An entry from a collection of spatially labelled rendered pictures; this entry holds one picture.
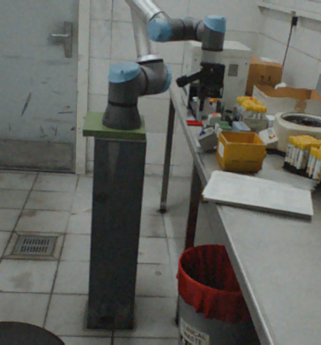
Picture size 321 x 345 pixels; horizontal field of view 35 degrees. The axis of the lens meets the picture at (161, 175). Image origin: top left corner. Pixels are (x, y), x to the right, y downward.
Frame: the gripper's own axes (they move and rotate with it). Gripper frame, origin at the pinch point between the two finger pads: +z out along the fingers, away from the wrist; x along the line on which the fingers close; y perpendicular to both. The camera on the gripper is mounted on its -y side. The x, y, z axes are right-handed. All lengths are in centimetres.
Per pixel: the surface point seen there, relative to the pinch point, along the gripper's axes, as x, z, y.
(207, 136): -3.6, 5.4, 3.7
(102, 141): 6.7, 13.2, -33.8
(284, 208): -51, 10, 19
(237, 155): -20.8, 6.0, 11.4
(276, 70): 98, -4, 54
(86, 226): 101, 100, -45
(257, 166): -20.4, 9.5, 18.7
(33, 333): -77, 34, -44
